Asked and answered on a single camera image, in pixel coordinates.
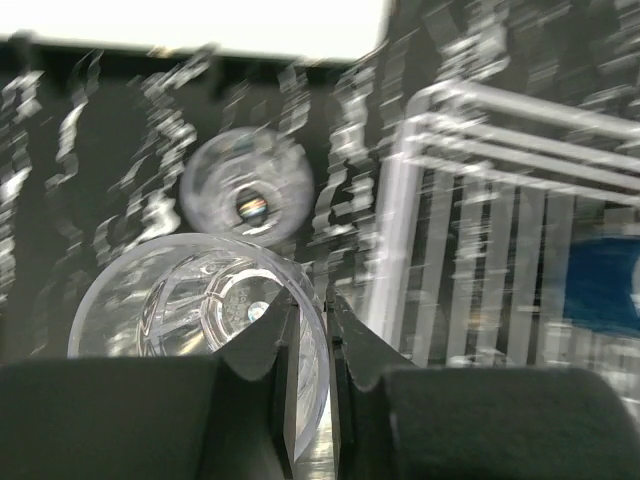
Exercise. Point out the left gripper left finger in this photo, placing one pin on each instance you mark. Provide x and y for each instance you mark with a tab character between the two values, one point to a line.
229	415

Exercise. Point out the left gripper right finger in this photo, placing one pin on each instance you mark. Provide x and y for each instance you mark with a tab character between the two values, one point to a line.
394	420

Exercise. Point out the clear glass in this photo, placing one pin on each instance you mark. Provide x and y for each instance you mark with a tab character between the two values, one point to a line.
250	184
190	294

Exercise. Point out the dark blue ribbed mug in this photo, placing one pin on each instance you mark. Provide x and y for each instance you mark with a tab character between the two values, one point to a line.
602	285

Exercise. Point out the black marbled table mat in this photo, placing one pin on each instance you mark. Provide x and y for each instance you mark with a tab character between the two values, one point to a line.
94	140

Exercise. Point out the white whiteboard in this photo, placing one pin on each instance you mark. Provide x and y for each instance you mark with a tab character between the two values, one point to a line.
341	31

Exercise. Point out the white wire dish rack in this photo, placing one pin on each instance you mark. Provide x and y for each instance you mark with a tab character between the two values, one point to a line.
482	197

